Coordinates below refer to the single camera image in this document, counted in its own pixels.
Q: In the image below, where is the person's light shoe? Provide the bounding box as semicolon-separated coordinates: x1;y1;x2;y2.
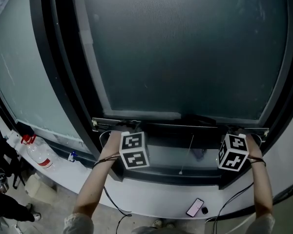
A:
151;217;176;229

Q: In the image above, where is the black window handle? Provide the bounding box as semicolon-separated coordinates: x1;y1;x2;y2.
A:
181;114;217;126

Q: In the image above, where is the person's right hand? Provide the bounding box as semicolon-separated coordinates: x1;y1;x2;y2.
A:
246;135;263;159

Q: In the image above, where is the person's left forearm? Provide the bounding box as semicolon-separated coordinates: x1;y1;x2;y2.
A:
72;155;120;215

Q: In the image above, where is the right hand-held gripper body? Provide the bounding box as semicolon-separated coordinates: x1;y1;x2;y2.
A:
216;133;250;172

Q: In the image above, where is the person's left hand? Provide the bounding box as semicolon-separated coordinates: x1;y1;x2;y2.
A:
101;131;123;159

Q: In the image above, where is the black bag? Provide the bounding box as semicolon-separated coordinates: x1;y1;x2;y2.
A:
0;124;25;189

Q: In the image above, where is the person's right forearm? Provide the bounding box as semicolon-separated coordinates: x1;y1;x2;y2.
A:
249;157;274;219

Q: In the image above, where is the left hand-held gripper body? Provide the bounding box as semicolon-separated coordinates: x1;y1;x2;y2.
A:
118;131;150;170

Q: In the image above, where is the beige plastic bin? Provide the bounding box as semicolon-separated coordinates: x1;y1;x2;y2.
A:
24;173;58;205

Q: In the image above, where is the white pull cord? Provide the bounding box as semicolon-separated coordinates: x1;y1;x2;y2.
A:
178;135;195;176

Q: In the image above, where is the thin black cable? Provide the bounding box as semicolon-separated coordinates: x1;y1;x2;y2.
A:
94;154;133;234
205;181;255;229

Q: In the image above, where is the large clear water bottle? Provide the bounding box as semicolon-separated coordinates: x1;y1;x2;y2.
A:
20;134;55;171

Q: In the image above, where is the smartphone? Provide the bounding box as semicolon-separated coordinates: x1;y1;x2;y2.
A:
186;198;205;218

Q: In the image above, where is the person's light shirt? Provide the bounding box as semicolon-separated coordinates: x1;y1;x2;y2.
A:
63;212;276;234

